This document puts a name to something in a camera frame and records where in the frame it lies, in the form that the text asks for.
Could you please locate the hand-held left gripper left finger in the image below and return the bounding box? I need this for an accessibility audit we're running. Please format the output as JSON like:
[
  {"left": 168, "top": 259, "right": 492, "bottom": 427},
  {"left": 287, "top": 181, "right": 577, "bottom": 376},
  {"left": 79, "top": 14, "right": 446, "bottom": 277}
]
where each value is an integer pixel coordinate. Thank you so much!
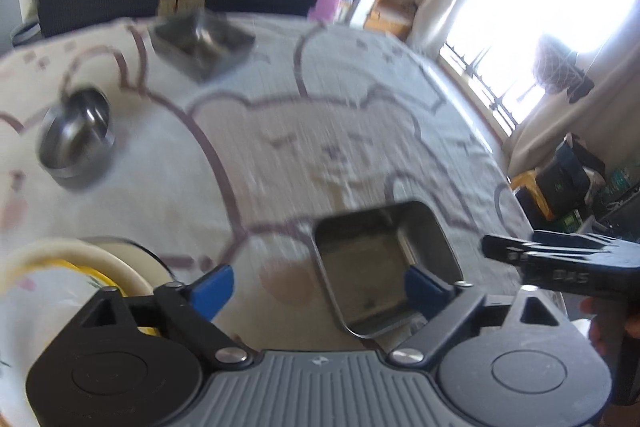
[{"left": 77, "top": 264, "right": 255, "bottom": 370}]

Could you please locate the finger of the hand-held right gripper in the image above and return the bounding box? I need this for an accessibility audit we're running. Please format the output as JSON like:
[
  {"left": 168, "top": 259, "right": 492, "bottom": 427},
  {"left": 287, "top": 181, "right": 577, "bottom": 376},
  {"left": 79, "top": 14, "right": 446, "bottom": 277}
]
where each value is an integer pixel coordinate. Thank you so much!
[{"left": 481, "top": 233, "right": 536, "bottom": 264}]

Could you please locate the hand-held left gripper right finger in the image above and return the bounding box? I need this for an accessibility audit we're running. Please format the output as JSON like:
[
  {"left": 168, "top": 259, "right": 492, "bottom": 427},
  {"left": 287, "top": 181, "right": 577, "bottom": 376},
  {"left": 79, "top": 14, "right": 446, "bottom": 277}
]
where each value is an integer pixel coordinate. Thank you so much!
[{"left": 391, "top": 266, "right": 563, "bottom": 367}]

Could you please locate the square steel tray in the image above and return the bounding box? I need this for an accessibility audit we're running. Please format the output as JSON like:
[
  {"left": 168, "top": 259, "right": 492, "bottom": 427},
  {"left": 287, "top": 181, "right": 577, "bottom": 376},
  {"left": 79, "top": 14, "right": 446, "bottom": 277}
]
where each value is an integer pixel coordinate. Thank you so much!
[
  {"left": 312, "top": 201, "right": 463, "bottom": 339},
  {"left": 150, "top": 8, "right": 257, "bottom": 82}
]

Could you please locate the cream bowl with handles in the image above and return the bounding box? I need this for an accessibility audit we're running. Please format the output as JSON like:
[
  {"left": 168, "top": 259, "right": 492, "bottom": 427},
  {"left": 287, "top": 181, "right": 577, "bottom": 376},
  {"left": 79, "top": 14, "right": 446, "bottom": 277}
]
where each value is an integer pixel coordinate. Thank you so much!
[{"left": 75, "top": 234, "right": 173, "bottom": 298}]

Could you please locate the white bowl with yellow inside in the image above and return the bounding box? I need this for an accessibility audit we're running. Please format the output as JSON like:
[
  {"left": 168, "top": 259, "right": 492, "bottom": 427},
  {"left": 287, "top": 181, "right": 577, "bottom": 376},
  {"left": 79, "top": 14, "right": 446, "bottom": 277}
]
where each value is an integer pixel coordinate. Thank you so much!
[{"left": 0, "top": 241, "right": 163, "bottom": 427}]

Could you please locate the round steel bowl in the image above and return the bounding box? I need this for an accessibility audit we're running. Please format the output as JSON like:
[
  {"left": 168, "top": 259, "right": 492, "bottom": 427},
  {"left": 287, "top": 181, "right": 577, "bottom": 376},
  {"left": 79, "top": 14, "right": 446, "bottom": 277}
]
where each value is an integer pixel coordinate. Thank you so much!
[{"left": 39, "top": 88, "right": 117, "bottom": 190}]

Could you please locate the person's right hand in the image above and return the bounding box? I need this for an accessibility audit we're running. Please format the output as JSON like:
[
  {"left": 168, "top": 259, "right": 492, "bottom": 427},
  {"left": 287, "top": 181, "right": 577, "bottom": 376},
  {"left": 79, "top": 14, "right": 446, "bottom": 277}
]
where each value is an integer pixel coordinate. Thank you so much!
[{"left": 580, "top": 298, "right": 610, "bottom": 360}]

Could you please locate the yellow crate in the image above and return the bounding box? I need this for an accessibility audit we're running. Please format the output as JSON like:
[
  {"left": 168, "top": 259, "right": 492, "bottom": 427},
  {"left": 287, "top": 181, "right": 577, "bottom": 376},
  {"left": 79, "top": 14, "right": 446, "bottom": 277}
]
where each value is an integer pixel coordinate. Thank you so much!
[{"left": 510, "top": 171, "right": 556, "bottom": 220}]

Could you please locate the black bag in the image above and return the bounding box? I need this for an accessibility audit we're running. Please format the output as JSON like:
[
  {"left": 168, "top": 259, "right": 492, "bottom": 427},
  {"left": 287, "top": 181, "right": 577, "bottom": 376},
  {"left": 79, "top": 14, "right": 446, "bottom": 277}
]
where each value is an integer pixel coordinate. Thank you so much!
[{"left": 535, "top": 134, "right": 608, "bottom": 215}]

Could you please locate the hanging net bag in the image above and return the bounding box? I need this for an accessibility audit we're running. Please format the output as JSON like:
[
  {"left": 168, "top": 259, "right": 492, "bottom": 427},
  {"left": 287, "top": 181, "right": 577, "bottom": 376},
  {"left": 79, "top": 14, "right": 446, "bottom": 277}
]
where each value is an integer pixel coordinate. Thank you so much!
[{"left": 532, "top": 34, "right": 596, "bottom": 102}]

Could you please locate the bear print tablecloth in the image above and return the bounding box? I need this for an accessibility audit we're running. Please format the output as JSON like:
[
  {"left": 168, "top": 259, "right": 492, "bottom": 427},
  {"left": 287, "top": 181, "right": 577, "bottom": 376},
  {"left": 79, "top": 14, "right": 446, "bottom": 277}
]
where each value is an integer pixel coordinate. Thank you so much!
[{"left": 0, "top": 14, "right": 571, "bottom": 427}]

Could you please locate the grey trash bin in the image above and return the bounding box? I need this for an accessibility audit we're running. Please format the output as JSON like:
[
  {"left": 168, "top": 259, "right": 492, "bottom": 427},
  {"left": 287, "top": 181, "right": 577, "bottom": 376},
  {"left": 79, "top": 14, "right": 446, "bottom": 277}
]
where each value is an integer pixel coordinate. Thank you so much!
[{"left": 11, "top": 21, "right": 41, "bottom": 48}]

